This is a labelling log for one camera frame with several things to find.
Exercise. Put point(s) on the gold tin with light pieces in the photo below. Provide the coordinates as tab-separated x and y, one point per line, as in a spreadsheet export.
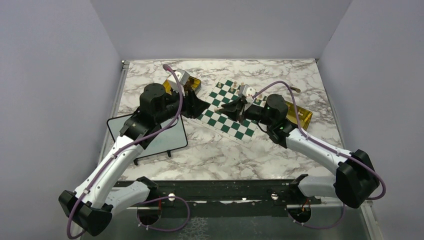
304	115

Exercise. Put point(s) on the small whiteboard with stand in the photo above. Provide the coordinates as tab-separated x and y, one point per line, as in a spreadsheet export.
171	139

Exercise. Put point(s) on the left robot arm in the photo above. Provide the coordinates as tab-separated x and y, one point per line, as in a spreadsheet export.
91	206

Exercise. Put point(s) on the beige stapler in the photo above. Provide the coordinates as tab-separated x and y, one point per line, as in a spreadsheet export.
295	89

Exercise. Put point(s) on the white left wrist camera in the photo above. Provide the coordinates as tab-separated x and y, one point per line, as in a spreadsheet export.
182	78

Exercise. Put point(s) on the gold tin with dark pieces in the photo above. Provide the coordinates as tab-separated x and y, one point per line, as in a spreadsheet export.
194	83

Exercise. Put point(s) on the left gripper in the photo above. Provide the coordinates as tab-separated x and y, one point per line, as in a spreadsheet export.
193	105

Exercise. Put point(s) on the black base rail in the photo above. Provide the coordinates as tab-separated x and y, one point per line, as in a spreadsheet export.
224	198

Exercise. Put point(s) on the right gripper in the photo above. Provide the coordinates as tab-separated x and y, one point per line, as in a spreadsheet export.
236	109

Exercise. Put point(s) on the green white chess board mat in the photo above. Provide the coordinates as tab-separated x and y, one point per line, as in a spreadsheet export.
244	133

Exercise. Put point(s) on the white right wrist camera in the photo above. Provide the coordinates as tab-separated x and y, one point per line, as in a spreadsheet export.
248	92

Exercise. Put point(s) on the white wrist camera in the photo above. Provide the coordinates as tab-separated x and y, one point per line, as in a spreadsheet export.
182	78
248	92

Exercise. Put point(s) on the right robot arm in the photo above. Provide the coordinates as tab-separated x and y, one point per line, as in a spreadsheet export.
353	179

